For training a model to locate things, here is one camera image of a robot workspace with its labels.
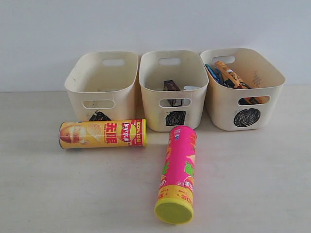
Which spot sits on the purple drink carton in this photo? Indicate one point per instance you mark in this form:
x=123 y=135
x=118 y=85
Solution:
x=170 y=85

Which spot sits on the white blue milk carton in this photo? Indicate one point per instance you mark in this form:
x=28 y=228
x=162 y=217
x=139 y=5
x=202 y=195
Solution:
x=190 y=88

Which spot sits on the blue black snack bag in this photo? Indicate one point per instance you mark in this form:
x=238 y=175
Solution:
x=217 y=76

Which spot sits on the orange black snack bag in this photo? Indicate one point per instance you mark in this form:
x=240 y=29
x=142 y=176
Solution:
x=233 y=80

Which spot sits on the yellow Lays chip can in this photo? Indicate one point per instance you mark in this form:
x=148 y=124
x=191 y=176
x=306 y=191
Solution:
x=103 y=134

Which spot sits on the middle cream plastic bin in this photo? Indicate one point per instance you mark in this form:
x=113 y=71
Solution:
x=186 y=69

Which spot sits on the cream plastic bin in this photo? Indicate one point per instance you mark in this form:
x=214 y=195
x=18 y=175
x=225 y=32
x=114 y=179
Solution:
x=233 y=109
x=101 y=86
x=186 y=69

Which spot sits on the left cream plastic bin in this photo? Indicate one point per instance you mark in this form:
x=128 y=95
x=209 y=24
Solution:
x=101 y=86

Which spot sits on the right cream plastic bin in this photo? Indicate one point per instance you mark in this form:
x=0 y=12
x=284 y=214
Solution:
x=233 y=109

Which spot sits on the pink Lays chip can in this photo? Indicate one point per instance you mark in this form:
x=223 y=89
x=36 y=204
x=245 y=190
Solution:
x=174 y=203

